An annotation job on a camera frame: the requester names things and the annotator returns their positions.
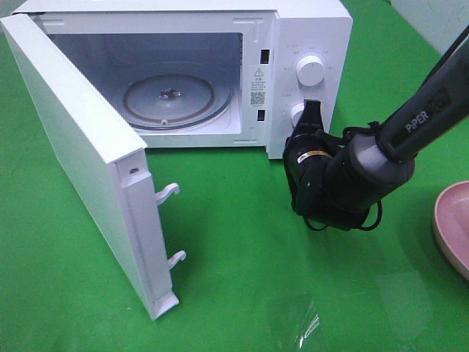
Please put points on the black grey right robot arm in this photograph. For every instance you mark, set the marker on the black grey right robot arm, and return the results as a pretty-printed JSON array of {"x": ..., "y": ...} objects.
[{"x": 335, "y": 180}]

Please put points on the pink round plate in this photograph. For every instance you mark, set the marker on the pink round plate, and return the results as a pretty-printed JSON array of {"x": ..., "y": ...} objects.
[{"x": 450, "y": 225}]

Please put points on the white microwave door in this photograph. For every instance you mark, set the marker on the white microwave door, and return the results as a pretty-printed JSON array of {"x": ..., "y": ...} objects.
[{"x": 103, "y": 157}]

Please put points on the white microwave knob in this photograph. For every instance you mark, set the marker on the white microwave knob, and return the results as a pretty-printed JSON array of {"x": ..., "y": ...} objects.
[
  {"x": 310, "y": 70},
  {"x": 295, "y": 113}
]

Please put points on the lower white microwave knob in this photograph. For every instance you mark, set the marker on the lower white microwave knob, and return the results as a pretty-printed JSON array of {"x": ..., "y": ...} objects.
[{"x": 295, "y": 113}]

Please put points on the white microwave oven body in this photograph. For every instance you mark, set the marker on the white microwave oven body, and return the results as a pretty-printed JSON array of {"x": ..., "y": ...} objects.
[{"x": 257, "y": 42}]

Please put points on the clear tape piece on table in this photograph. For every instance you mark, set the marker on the clear tape piece on table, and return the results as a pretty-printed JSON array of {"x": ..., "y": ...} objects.
[{"x": 295, "y": 324}]

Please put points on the upper white microwave knob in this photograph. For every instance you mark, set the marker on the upper white microwave knob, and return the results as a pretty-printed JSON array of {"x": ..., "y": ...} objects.
[{"x": 310, "y": 70}]

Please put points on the glass microwave turntable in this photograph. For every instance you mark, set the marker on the glass microwave turntable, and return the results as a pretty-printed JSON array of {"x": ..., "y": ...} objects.
[{"x": 167, "y": 96}]

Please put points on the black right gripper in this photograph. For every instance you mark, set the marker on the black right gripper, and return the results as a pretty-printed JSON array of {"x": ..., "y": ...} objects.
[{"x": 307, "y": 153}]

